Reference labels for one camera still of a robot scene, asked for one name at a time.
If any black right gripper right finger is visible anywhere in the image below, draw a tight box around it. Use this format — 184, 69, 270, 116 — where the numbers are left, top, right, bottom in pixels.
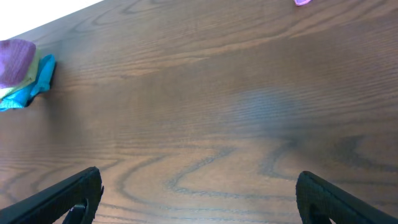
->
296, 171, 397, 224

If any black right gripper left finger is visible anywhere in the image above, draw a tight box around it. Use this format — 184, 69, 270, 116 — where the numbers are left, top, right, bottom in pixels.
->
1, 167, 104, 223

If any purple microfiber cloth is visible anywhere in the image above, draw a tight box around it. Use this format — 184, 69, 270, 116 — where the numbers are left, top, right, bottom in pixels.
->
1, 39, 36, 88

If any blue folded cloth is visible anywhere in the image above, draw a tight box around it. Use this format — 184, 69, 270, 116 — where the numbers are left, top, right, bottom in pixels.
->
1, 54, 56, 111

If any yellow-green folded cloth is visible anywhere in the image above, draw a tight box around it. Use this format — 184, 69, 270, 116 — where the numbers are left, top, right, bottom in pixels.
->
1, 50, 41, 100

